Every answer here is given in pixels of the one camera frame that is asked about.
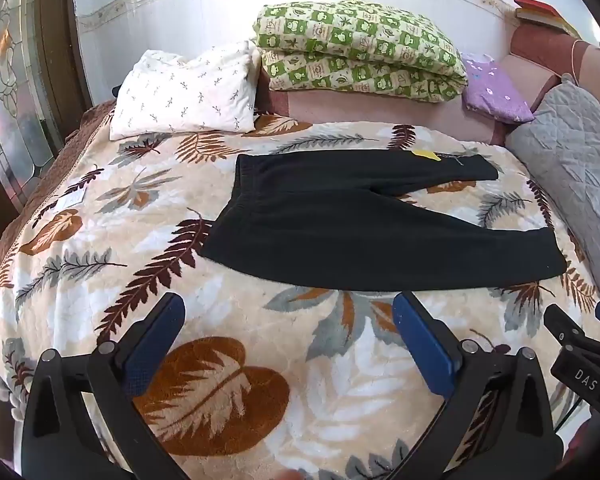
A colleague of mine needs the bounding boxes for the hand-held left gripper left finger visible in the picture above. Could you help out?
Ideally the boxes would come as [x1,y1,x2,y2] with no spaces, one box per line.
[20,291,191,480]

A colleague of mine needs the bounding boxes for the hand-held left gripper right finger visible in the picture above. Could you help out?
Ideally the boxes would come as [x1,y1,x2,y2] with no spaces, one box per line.
[387,290,566,480]

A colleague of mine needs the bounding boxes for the black pants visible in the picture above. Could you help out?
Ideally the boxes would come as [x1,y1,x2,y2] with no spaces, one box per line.
[200,150,568,292]

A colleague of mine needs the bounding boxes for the leaf print blanket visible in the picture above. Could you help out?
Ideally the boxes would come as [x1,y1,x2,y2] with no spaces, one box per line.
[0,120,600,480]

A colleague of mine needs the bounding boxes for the white blanket label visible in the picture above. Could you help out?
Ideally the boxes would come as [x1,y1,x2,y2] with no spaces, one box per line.
[50,192,89,211]

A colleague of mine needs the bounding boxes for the grey quilted blanket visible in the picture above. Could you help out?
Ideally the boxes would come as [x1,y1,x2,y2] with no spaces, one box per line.
[505,74,600,301]

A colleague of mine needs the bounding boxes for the brown bedspread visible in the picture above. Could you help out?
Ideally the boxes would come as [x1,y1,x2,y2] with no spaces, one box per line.
[0,100,118,311]

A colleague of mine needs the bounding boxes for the white sprig print pillow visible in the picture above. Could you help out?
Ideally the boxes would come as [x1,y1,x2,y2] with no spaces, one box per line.
[109,40,262,142]

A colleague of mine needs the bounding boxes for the pink and maroon headboard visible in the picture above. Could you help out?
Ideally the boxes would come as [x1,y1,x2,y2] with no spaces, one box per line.
[257,22,600,146]

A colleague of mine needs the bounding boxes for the purple flowered pillow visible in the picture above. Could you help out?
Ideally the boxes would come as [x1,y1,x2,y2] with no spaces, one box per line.
[460,52,536,125]

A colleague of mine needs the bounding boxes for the stained glass door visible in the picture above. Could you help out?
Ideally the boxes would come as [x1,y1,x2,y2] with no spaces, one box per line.
[0,0,93,211]

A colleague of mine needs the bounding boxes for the green checked quilt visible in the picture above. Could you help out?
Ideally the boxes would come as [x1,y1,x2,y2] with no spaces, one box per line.
[254,0,468,104]

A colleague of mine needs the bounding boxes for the stack of books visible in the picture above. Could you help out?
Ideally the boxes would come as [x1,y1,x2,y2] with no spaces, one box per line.
[512,0,583,39]

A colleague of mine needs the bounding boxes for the black cable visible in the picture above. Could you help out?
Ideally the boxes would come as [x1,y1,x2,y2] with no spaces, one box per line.
[554,397,590,436]

